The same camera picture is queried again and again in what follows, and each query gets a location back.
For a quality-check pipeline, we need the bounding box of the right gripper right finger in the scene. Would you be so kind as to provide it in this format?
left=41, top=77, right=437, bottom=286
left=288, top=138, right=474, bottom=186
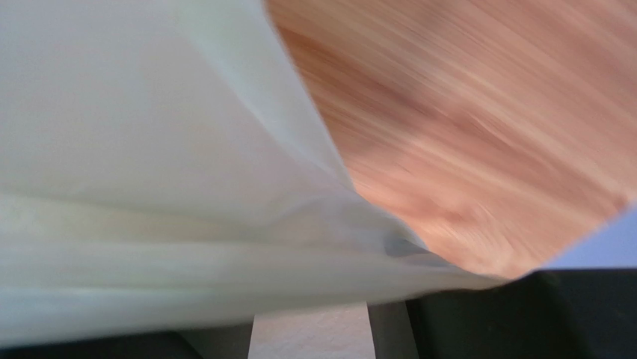
left=369, top=269, right=636, bottom=358

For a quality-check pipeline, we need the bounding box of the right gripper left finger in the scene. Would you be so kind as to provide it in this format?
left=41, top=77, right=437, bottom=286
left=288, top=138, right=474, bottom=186
left=1, top=322, right=253, bottom=359

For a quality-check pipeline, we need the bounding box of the translucent avocado print plastic bag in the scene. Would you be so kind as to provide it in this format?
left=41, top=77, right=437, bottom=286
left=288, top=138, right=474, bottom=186
left=1, top=1, right=501, bottom=347

